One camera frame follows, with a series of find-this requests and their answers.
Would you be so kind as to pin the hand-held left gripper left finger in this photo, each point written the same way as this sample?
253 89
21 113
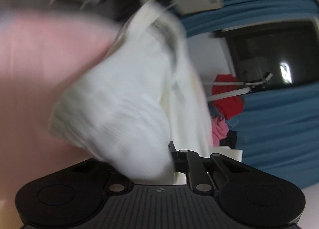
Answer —
107 179

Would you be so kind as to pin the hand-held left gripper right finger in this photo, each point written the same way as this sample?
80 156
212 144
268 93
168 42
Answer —
175 156

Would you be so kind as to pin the white ribbed pants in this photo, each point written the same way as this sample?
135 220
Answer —
119 109

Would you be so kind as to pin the pink garment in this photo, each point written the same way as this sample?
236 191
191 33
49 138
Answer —
218 129

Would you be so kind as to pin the white folded cloth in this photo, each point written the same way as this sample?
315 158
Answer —
229 153

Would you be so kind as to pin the black garment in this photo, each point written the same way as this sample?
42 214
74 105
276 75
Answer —
230 138

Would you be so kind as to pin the red garment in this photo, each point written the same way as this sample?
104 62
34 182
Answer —
226 107

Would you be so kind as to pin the white tripod stand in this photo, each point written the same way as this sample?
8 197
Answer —
231 93

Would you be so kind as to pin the blue curtain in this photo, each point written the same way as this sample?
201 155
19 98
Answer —
274 132
249 5

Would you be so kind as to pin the pastel tie-dye blanket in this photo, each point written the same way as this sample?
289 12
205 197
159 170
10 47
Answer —
30 82

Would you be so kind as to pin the dark window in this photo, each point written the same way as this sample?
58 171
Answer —
256 52

